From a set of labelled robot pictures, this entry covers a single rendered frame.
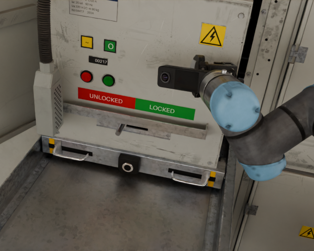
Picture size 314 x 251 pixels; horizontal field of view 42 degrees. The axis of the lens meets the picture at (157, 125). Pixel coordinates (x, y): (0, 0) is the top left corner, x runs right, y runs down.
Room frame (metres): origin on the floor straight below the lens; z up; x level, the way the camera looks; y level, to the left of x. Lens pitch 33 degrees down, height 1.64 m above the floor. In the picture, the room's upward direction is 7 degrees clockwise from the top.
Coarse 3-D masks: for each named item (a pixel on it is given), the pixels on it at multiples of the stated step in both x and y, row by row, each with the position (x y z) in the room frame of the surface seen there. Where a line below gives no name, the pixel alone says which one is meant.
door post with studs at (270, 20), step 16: (272, 0) 1.15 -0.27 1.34; (288, 0) 1.14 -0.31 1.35; (272, 16) 1.15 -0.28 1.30; (256, 32) 1.15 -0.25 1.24; (272, 32) 1.14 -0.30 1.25; (256, 48) 1.15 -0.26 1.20; (272, 48) 1.14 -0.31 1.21; (256, 64) 1.15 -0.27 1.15; (256, 80) 1.15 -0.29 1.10; (256, 96) 1.14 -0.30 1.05; (240, 176) 1.14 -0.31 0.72
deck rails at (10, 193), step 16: (224, 144) 1.14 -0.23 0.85; (32, 160) 0.92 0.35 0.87; (48, 160) 0.96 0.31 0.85; (16, 176) 0.83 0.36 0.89; (32, 176) 0.88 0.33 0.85; (0, 192) 0.75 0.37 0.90; (16, 192) 0.81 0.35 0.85; (224, 192) 0.83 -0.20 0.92; (0, 208) 0.74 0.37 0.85; (208, 208) 0.83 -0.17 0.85; (0, 224) 0.69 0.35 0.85; (208, 224) 0.77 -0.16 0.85; (208, 240) 0.72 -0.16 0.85
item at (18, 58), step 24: (0, 0) 1.11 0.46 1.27; (24, 0) 1.18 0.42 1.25; (0, 24) 1.08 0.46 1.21; (24, 24) 1.17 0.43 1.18; (0, 48) 1.09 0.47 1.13; (24, 48) 1.16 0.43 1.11; (0, 72) 1.08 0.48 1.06; (24, 72) 1.16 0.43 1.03; (0, 96) 1.07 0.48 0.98; (24, 96) 1.15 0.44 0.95; (0, 120) 1.06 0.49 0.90; (24, 120) 1.14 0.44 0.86
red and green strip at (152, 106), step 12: (84, 96) 0.97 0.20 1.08; (96, 96) 0.96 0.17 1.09; (108, 96) 0.96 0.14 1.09; (120, 96) 0.95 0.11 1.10; (132, 108) 0.95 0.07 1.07; (144, 108) 0.94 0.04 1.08; (156, 108) 0.94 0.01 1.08; (168, 108) 0.93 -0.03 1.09; (180, 108) 0.93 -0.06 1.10; (192, 120) 0.92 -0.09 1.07
